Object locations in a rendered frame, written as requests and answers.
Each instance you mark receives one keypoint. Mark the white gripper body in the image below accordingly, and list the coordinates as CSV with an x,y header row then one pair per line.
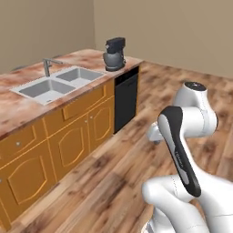
x,y
154,132

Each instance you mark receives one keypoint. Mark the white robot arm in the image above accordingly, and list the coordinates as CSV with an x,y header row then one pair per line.
x,y
194,121

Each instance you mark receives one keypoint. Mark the black dishwasher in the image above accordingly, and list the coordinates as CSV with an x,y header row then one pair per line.
x,y
125,101

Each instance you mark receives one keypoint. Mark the orange cupboard door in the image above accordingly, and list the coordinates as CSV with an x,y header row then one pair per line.
x,y
101,123
27,182
69,147

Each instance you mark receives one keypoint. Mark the wide orange drawer front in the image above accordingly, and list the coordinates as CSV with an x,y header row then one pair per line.
x,y
83,104

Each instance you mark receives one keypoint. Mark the black and grey coffee machine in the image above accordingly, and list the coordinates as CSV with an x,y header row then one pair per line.
x,y
114,57

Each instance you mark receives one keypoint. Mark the steel double sink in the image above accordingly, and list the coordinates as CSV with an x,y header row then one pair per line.
x,y
48,89

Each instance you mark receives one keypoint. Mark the steel tap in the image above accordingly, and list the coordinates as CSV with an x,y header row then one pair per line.
x,y
46,67

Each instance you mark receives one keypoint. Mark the orange drawer front with knob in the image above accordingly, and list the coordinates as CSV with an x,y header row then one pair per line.
x,y
27,141

